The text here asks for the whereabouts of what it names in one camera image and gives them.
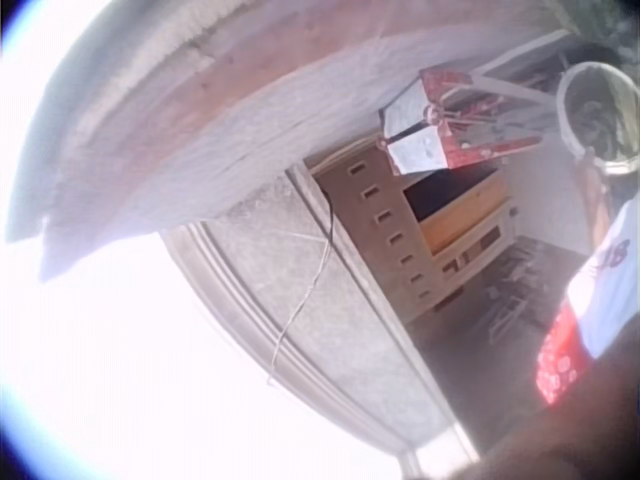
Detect person's left hand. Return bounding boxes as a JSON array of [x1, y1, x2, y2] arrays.
[[575, 143, 609, 174]]

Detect white plastic bucket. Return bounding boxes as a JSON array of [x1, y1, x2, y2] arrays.
[[554, 61, 640, 180]]

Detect orange wooden box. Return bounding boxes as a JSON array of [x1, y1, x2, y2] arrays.
[[402, 167, 511, 256]]

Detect white low cabinet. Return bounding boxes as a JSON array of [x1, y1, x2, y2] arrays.
[[428, 197, 522, 304]]

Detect metal floor rack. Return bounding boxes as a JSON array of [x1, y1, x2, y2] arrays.
[[477, 238, 554, 344]]

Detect brown wooden drawer cabinet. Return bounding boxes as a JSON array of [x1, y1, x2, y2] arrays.
[[313, 144, 437, 322]]

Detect thin hanging cable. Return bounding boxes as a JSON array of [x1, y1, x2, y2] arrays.
[[266, 197, 337, 387]]

